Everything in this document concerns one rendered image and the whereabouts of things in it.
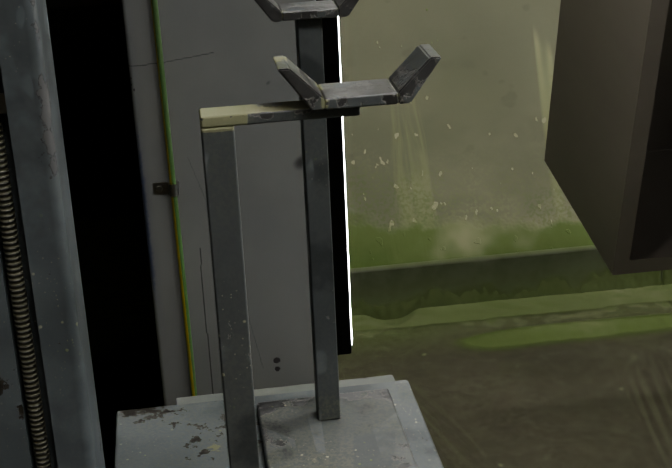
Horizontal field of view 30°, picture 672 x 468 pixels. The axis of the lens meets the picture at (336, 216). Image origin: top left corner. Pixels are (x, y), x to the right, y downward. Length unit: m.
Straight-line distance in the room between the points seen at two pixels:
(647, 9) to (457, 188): 1.10
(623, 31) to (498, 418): 0.86
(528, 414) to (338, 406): 1.52
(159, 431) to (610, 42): 1.14
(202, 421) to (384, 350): 1.71
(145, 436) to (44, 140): 0.31
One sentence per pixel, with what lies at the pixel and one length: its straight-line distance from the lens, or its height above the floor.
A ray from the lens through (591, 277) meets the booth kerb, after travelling 2.84.
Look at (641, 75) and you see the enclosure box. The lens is 1.80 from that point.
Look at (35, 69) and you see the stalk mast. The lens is 0.68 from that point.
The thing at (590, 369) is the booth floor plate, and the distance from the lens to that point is 2.57.
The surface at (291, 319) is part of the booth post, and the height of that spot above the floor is 0.70.
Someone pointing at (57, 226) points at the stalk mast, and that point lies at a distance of 0.71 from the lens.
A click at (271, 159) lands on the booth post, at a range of 1.22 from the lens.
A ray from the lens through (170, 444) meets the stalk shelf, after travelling 0.92.
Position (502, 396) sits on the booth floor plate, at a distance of 2.47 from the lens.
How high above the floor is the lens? 1.27
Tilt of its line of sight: 21 degrees down
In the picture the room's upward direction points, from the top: 3 degrees counter-clockwise
